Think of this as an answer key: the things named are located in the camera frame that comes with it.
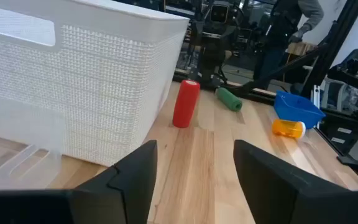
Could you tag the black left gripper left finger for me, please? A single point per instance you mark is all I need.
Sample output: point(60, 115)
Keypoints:
point(117, 193)

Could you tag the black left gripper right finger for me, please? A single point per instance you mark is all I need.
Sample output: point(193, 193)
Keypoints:
point(284, 193)

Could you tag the orange pill bottle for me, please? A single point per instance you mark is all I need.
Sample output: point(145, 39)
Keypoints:
point(286, 128)

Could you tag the green bandage roll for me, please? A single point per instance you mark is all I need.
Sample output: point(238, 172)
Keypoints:
point(228, 99)

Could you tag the red bandage roll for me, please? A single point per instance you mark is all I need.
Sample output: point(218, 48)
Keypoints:
point(185, 105)

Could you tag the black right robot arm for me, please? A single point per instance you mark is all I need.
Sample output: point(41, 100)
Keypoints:
point(211, 59)

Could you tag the white perforated plastic basket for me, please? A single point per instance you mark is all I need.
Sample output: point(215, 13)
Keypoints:
point(104, 93)

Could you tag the clear plastic container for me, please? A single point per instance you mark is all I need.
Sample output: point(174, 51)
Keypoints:
point(17, 169)

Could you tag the person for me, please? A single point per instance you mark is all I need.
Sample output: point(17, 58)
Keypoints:
point(283, 25)

